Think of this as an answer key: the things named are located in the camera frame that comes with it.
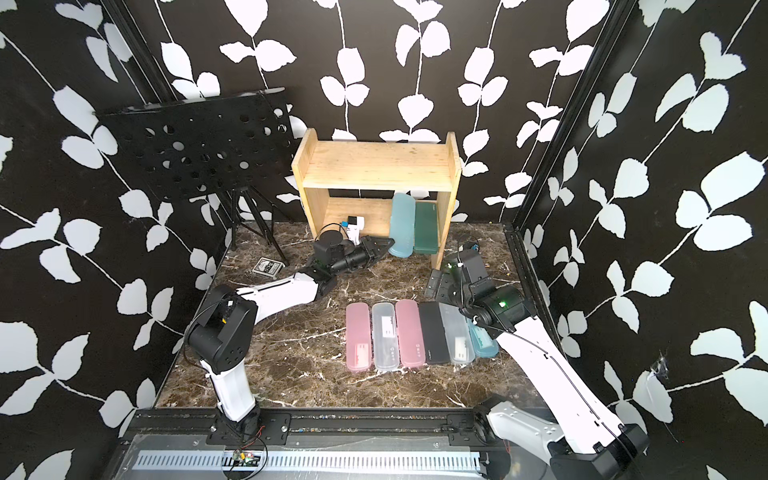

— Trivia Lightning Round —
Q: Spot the teal pencil case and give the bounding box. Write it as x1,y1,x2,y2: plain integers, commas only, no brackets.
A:
389,193,416,258

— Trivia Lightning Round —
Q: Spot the small pink pencil case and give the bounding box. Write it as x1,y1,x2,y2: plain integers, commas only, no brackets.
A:
345,302,373,372

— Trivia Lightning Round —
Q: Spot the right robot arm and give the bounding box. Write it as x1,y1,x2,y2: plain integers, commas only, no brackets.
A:
425,264,649,479

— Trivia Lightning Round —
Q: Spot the small circuit board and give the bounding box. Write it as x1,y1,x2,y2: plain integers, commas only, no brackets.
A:
228,451,263,471

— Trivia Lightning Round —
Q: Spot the dark grey pencil case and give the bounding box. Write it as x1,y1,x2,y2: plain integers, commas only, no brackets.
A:
418,302,450,365

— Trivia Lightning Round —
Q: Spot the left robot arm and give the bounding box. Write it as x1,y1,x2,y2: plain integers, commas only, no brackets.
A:
184,230,395,423

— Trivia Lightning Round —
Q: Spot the clear frosted pencil case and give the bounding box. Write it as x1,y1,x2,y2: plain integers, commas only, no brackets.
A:
371,302,400,372

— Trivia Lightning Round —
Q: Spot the wooden two-tier shelf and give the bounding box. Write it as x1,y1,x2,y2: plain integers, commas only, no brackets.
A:
291,128,462,269

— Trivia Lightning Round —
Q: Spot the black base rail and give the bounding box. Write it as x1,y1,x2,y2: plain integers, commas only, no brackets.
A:
122,408,501,448

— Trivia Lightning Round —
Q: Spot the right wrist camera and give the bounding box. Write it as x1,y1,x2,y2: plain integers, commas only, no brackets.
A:
444,241,489,285

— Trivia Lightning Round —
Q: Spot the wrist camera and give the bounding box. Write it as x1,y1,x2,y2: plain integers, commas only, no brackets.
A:
444,241,489,285
341,216,365,245

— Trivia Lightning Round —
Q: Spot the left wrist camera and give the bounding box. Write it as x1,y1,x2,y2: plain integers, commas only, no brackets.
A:
341,216,365,245

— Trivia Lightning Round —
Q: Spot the dark green pencil case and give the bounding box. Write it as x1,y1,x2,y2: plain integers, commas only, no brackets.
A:
413,201,439,255

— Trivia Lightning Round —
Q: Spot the white slotted vent strip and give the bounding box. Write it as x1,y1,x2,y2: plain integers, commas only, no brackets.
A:
129,450,485,473

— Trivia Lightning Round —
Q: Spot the frosted white pencil case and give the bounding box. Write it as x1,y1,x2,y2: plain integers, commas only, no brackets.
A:
438,303,475,365

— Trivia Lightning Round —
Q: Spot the black perforated music stand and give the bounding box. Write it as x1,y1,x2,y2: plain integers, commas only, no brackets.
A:
96,87,298,246

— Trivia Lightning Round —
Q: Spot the playing card box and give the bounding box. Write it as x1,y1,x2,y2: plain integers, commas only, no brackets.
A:
252,257,285,279

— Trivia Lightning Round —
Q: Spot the light blue pencil case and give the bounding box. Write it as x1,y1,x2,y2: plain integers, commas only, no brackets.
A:
467,321,499,358

